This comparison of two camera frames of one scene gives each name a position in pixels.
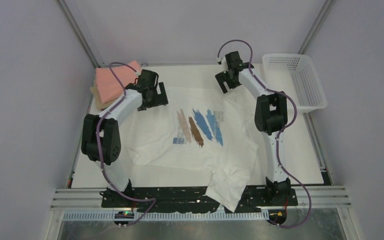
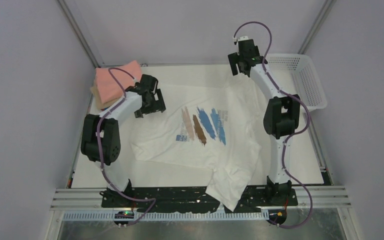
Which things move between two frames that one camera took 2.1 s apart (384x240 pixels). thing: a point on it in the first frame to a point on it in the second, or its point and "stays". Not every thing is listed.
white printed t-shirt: [207, 130] stays
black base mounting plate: [172, 200] stays
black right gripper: [221, 77] to [233, 58]
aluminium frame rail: [72, 13] stays
